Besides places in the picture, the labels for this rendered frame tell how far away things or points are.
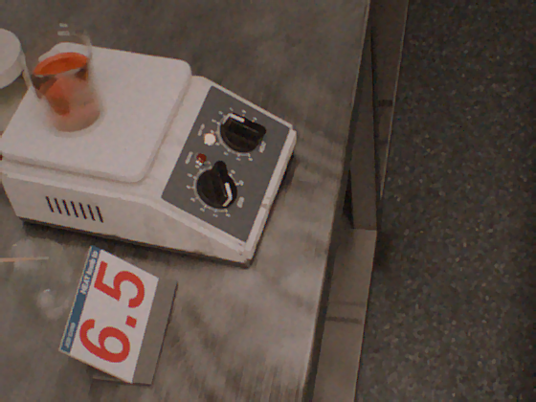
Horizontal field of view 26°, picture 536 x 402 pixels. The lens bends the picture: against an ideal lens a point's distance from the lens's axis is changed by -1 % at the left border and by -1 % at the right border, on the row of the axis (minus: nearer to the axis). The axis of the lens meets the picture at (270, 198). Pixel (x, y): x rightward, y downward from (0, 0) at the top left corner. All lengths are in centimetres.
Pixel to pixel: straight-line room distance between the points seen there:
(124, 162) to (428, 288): 98
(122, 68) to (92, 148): 8
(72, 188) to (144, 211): 6
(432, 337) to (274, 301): 87
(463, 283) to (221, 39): 83
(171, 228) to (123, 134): 8
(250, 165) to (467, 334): 88
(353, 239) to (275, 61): 73
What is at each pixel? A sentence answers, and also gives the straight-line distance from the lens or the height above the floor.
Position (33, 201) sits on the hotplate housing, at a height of 79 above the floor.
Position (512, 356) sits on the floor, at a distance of 173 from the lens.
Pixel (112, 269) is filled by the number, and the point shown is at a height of 78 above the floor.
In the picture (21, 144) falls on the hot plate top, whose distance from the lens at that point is 90.
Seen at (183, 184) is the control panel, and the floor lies 81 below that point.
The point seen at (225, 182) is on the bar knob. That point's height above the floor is 81.
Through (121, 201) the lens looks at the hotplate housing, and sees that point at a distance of 88.
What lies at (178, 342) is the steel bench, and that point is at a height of 75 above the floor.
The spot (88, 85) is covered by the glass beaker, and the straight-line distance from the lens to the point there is 86.
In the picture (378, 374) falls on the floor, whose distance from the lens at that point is 171.
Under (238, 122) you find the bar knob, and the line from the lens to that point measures 91.
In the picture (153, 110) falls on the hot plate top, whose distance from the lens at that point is 90.
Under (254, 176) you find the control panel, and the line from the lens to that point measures 91.
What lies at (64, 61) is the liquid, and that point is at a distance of 89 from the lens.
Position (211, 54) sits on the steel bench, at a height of 75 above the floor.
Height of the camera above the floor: 149
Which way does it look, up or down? 52 degrees down
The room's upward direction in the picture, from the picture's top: 8 degrees counter-clockwise
